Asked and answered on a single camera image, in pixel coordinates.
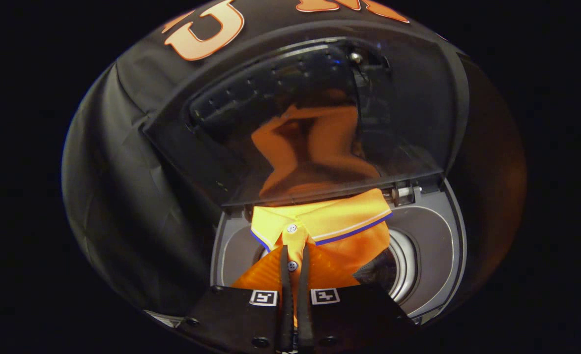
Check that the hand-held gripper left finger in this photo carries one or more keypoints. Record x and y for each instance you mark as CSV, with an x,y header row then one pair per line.
x,y
286,295

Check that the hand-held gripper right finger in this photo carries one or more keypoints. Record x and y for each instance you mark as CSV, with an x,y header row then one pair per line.
x,y
304,300

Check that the yellow polo shirt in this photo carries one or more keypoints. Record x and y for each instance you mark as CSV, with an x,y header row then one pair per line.
x,y
334,216

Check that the gray washing machine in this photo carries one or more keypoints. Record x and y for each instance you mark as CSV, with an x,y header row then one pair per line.
x,y
433,246

